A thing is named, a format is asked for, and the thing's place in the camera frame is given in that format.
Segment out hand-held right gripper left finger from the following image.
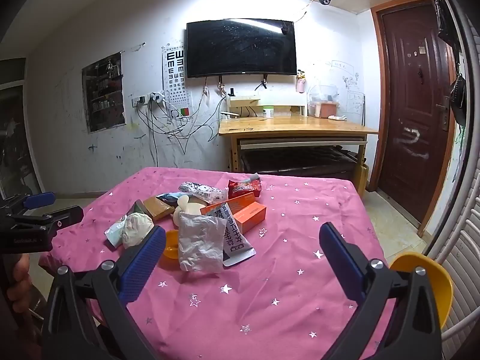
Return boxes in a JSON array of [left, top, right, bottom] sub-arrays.
[[41, 225, 167, 360]]

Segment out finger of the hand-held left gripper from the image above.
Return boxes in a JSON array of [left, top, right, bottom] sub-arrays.
[[3, 192, 57, 216], [7, 205, 85, 233]]

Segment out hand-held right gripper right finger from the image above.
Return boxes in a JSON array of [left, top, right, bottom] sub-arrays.
[[319, 222, 443, 360]]

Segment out orange plastic cup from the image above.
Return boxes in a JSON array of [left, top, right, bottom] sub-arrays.
[[161, 229, 181, 262]]

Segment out white paper ball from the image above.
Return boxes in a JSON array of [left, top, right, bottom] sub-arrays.
[[121, 213, 155, 249]]

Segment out brown box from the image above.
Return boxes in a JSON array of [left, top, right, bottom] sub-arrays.
[[142, 196, 176, 220]]

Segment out clear plastic bag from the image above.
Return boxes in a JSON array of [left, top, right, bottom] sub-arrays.
[[177, 213, 226, 274]]

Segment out blue and white wrapper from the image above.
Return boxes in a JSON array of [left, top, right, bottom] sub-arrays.
[[155, 192, 188, 208]]

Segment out cream mouse-shaped plush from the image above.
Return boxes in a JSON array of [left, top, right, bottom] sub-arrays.
[[173, 194, 206, 229]]

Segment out black and white patterned wrapper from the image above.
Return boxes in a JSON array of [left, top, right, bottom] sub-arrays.
[[178, 182, 224, 205]]

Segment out white sachet with black print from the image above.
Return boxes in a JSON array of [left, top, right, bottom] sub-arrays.
[[204, 202, 257, 269]]

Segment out yellow plastic bin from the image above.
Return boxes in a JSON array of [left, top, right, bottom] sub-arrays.
[[389, 253, 453, 328]]

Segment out orange cardboard box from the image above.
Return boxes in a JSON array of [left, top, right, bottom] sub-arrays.
[[232, 201, 268, 235]]

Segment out red candy packet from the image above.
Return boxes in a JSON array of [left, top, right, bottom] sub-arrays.
[[228, 179, 261, 199]]

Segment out person's left hand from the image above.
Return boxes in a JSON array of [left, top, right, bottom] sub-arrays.
[[7, 253, 34, 310]]

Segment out pink star-print tablecloth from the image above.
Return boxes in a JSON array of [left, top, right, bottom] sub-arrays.
[[39, 167, 398, 360]]

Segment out black leather bench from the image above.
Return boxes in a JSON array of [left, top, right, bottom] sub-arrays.
[[240, 145, 361, 181]]

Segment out white radiator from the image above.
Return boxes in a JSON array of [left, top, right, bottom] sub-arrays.
[[424, 165, 480, 360]]

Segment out wooden desk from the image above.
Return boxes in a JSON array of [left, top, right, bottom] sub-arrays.
[[218, 97, 379, 196]]

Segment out clear plastic container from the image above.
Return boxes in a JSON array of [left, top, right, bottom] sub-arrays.
[[307, 84, 340, 119]]

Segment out eye chart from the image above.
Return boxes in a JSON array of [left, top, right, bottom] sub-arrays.
[[162, 45, 193, 118]]

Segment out dark brown door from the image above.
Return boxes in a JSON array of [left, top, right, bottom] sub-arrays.
[[371, 0, 457, 238]]

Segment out white desk shelf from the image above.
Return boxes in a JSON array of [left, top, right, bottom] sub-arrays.
[[228, 97, 262, 118]]

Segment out black hanging bag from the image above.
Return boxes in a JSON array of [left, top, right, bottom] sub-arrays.
[[449, 74, 468, 128]]

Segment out dark wall poster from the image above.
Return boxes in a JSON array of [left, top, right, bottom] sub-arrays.
[[82, 52, 126, 134]]

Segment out tangle of black cables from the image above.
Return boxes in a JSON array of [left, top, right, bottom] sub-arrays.
[[135, 95, 227, 155]]

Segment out wall socket with plugs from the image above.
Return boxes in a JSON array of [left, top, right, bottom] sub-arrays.
[[132, 92, 166, 108]]

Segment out metal door handle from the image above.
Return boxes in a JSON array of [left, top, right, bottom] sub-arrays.
[[435, 95, 451, 132]]

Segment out black wall television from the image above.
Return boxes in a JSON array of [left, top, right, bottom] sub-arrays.
[[186, 18, 298, 79]]

